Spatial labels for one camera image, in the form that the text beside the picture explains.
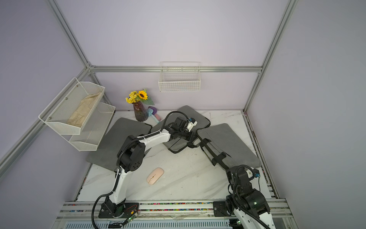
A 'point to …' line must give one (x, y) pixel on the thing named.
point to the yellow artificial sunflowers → (138, 96)
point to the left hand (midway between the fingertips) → (195, 137)
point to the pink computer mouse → (155, 176)
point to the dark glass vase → (141, 114)
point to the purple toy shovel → (154, 112)
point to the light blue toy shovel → (149, 111)
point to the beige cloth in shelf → (79, 115)
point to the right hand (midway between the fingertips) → (229, 170)
